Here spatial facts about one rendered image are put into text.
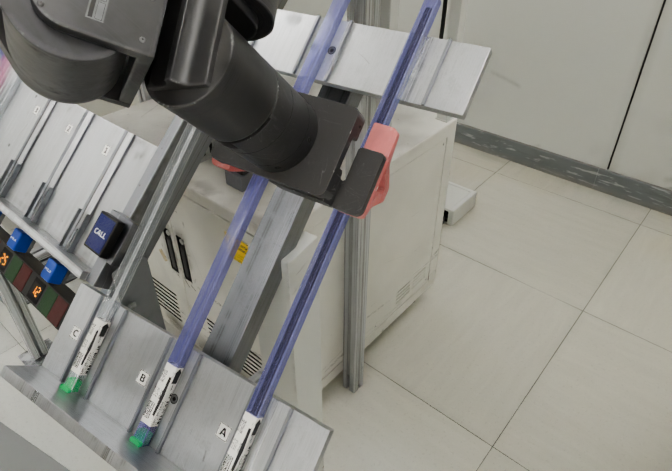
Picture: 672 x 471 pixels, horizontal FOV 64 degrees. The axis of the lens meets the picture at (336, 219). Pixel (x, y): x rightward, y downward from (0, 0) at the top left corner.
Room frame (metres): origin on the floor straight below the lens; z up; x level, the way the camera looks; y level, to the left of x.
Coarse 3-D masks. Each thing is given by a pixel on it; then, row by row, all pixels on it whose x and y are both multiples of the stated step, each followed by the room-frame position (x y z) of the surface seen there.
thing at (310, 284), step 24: (432, 0) 0.54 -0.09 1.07; (408, 48) 0.51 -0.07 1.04; (408, 72) 0.49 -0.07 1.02; (384, 96) 0.48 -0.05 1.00; (384, 120) 0.46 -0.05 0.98; (336, 216) 0.40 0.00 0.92; (336, 240) 0.39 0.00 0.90; (312, 264) 0.38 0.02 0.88; (312, 288) 0.36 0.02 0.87; (288, 312) 0.35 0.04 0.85; (288, 336) 0.33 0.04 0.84; (264, 384) 0.30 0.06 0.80; (264, 408) 0.29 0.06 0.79
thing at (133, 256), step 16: (192, 128) 0.54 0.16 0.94; (192, 144) 0.53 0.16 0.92; (176, 160) 0.51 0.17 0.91; (176, 176) 0.51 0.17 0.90; (160, 192) 0.49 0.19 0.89; (160, 208) 0.48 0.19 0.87; (144, 224) 0.47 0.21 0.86; (144, 240) 0.46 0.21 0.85; (128, 256) 0.45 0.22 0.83; (128, 272) 0.43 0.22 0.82; (112, 288) 0.42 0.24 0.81; (112, 304) 0.41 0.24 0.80; (80, 384) 0.36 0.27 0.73
